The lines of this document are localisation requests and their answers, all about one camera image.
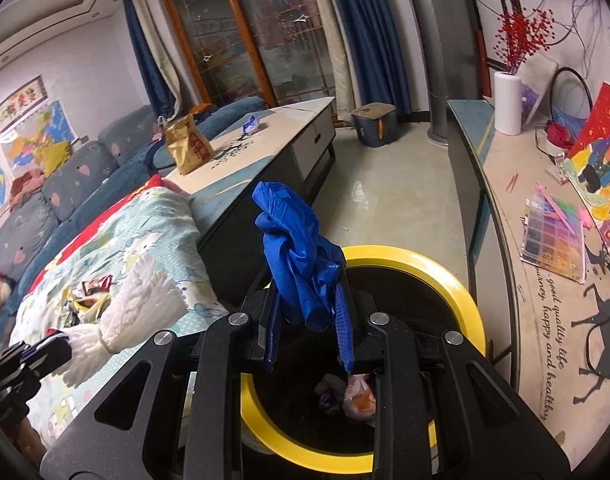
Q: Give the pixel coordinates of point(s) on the blue sofa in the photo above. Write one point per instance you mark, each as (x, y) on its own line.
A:
(95, 178)

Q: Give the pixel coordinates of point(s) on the left blue curtain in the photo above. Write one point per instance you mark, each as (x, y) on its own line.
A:
(159, 93)

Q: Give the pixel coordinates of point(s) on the person left hand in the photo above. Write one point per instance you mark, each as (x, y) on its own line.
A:
(27, 440)

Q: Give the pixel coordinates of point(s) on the blue curtain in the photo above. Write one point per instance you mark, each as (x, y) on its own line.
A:
(159, 93)
(376, 53)

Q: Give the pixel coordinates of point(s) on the white orange plastic bag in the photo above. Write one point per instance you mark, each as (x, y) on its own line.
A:
(359, 401)

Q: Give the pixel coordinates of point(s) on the red snack wrapper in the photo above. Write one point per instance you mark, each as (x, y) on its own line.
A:
(96, 285)

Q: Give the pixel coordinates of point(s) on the China map poster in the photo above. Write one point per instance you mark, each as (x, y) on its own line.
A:
(24, 144)

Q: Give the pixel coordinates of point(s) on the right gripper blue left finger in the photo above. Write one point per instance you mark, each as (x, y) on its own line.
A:
(177, 401)

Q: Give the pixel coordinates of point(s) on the blue storage stool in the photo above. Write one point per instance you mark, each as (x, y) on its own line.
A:
(376, 124)

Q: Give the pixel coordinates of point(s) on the blue candy wrapper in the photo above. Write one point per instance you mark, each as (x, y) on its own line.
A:
(251, 125)

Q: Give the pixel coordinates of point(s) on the coffee table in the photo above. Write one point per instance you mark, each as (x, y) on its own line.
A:
(293, 145)

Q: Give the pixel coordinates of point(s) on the wooden glass sliding door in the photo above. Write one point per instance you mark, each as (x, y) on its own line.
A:
(274, 49)

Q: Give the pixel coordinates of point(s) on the yellow pillow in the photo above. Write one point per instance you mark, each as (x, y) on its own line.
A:
(53, 156)

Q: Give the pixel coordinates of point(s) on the framed calligraphy picture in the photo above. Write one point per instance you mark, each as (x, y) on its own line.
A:
(21, 102)

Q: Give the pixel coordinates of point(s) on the colourful painting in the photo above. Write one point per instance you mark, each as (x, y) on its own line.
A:
(587, 164)

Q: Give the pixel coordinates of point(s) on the right blue curtain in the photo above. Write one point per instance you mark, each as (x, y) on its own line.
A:
(376, 53)

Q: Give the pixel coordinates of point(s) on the colourful bead box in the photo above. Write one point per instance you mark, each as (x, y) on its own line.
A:
(554, 237)

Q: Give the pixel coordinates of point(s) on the blue plastic bag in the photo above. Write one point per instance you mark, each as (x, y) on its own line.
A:
(305, 266)

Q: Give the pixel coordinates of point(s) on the white vase red berries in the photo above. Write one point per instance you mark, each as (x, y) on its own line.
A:
(522, 38)

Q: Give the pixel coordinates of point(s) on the yellow white snack bag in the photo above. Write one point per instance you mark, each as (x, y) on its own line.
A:
(85, 310)

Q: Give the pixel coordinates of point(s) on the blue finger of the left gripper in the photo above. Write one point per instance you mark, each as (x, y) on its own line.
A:
(46, 356)

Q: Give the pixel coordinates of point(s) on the gold paper bag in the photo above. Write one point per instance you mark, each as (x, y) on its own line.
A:
(189, 148)

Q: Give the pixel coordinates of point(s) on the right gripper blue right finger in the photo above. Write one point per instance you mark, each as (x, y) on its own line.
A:
(442, 410)

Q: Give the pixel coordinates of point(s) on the tv console cabinet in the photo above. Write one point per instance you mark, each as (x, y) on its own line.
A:
(548, 335)

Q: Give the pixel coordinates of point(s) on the Hello Kitty blanket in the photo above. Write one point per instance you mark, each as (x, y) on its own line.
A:
(154, 220)

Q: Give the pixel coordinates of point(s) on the pile of clothes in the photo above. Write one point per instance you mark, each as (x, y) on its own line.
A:
(24, 186)

